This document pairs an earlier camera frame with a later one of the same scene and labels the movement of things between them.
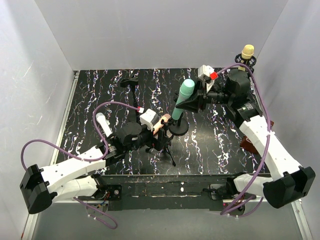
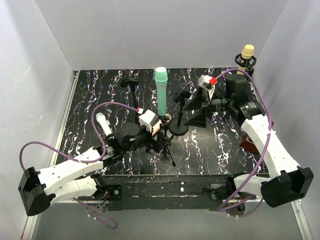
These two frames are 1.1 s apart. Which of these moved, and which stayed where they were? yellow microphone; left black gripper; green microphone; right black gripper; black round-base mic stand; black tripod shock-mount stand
Moved: green microphone; right black gripper
Stayed: black tripod shock-mount stand; black round-base mic stand; left black gripper; yellow microphone
